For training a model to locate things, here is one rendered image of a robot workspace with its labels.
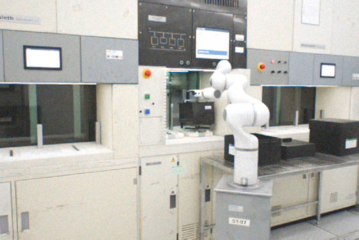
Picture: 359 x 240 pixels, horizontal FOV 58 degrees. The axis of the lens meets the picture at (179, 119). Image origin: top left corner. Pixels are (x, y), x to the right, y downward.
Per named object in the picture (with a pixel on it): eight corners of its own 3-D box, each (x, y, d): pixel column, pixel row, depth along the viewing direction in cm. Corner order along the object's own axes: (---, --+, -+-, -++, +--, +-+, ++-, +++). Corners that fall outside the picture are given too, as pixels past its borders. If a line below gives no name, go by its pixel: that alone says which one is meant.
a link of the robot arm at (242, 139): (261, 151, 163) (263, 103, 161) (225, 151, 161) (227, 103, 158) (253, 146, 175) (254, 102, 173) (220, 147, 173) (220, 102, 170)
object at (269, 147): (222, 159, 228) (223, 135, 226) (254, 155, 240) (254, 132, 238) (247, 168, 203) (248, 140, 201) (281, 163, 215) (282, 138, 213)
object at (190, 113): (191, 129, 251) (190, 89, 250) (177, 129, 269) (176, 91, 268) (216, 128, 264) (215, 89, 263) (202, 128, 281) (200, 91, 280)
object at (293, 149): (286, 161, 223) (287, 142, 222) (258, 153, 249) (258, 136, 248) (316, 156, 236) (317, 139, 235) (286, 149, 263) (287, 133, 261)
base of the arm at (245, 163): (263, 191, 158) (264, 154, 156) (224, 187, 164) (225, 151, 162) (264, 180, 176) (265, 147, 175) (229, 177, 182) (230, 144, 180)
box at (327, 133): (340, 156, 238) (342, 122, 235) (306, 150, 262) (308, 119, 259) (361, 153, 253) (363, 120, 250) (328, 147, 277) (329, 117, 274)
